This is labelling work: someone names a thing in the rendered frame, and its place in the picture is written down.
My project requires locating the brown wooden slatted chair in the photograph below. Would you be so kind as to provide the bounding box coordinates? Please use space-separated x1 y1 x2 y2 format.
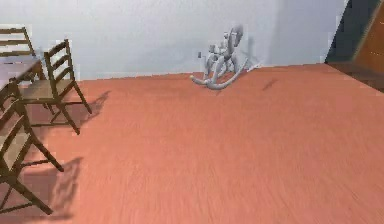
0 78 65 216
0 26 37 58
18 38 93 136

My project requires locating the grey rocking horse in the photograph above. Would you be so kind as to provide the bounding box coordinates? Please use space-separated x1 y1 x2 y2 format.
189 24 263 91

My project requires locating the brown wooden table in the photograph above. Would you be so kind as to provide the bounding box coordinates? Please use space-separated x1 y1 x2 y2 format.
0 55 46 91

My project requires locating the brown wooden room door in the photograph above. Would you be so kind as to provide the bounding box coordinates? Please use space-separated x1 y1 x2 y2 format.
353 0 384 76

